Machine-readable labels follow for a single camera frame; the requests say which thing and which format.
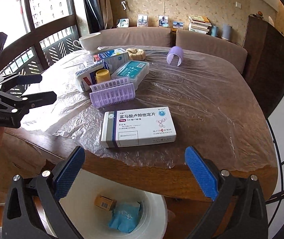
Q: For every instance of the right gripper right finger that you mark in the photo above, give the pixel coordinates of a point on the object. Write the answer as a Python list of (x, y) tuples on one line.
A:
[(249, 217)]

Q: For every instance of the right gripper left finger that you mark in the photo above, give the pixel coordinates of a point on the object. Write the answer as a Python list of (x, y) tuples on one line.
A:
[(21, 218)]

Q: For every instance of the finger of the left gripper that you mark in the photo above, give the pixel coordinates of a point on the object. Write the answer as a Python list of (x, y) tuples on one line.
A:
[(12, 80), (32, 99)]

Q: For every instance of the white blue naproxen box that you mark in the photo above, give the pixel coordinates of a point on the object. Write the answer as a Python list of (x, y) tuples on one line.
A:
[(99, 68)]

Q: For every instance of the small brown cardboard box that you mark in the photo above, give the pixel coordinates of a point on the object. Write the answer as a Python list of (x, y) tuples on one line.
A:
[(105, 203)]

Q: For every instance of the teal wrapper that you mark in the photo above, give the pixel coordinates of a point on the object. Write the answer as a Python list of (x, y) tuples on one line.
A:
[(125, 217)]

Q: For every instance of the purple comb hair roller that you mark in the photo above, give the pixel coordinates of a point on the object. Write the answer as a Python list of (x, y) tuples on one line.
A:
[(112, 92)]

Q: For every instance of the teal dental floss box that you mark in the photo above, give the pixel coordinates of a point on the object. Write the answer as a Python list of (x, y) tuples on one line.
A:
[(136, 71)]

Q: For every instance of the white medicine tablet box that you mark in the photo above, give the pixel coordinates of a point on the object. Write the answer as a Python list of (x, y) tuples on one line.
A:
[(138, 127)]

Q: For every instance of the white trash bin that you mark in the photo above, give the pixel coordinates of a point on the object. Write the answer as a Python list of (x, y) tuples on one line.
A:
[(92, 200)]

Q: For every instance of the white ceramic teacup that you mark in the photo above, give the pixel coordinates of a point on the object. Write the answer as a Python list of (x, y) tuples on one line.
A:
[(89, 42)]

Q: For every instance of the yellow plastic cup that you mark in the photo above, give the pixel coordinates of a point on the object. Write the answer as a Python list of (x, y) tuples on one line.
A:
[(102, 76)]

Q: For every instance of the dark wooden cabinet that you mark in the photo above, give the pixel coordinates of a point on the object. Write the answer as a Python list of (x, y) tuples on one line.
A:
[(264, 68)]

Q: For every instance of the brown sofa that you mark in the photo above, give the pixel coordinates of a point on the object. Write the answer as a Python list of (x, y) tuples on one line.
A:
[(187, 40)]

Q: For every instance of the grey cylinder speaker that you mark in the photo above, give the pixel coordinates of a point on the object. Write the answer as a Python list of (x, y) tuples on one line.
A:
[(226, 32)]

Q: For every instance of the teal cup on shelf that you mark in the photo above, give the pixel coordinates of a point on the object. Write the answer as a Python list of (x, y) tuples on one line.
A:
[(214, 31)]

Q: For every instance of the stack of books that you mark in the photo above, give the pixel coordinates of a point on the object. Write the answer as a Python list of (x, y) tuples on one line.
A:
[(199, 24)]

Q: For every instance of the leftmost photo frame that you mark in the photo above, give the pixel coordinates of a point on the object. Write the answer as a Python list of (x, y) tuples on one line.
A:
[(123, 23)]

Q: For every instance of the photo frame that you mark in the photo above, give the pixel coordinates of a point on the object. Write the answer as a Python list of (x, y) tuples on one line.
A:
[(123, 23), (142, 20), (163, 21), (178, 25)]

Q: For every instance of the chrome wall hook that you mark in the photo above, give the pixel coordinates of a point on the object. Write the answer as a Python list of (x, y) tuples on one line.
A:
[(123, 3)]

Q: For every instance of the white wall switch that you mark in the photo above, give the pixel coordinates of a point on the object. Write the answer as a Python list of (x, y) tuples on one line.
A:
[(238, 5)]

